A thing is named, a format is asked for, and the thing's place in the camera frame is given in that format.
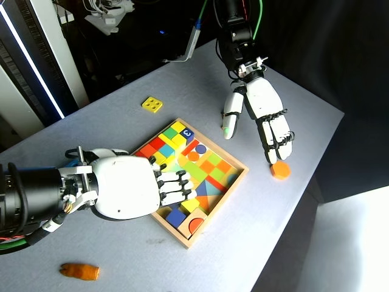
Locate orange toy carrot piece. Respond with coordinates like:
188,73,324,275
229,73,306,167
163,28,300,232
60,263,100,281

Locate yellow four-hole block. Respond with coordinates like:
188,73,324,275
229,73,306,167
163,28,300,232
141,96,164,114

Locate white cable adapter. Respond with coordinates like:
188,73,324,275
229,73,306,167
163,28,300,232
162,26,202,64

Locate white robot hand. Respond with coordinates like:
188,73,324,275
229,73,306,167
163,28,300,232
86,148,198,220
221,77,295,164

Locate orange hexagon block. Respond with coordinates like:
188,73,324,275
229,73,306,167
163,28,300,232
269,161,292,181

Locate yellow cube block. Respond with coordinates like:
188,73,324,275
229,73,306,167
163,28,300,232
181,199,201,214

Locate grey table cloth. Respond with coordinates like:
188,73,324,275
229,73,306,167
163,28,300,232
0,38,345,292

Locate white black light pillar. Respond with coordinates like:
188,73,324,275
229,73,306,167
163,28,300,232
0,0,89,128

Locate wooden puzzle tray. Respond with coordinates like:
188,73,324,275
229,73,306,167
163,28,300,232
130,117,249,249

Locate white plastic device parts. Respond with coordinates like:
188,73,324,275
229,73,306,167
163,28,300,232
83,0,135,36

